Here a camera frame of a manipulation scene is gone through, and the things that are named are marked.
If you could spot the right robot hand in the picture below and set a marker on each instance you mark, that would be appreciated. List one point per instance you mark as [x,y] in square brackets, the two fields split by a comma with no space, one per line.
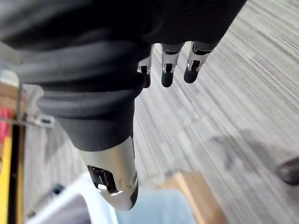
[93,70]

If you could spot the yellow metal shelf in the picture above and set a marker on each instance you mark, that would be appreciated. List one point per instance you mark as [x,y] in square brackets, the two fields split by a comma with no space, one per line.
[9,168]

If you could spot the red package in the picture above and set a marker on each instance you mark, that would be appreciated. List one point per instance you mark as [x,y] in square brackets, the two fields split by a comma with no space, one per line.
[4,121]

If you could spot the white plastic bin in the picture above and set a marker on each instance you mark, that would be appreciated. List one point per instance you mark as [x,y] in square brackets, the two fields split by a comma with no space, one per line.
[77,203]

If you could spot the light blue sheet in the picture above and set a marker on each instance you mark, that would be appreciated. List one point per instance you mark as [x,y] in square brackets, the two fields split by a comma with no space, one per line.
[156,207]

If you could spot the robot dark foot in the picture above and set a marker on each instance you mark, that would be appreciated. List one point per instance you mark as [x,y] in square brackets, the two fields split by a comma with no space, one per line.
[288,171]

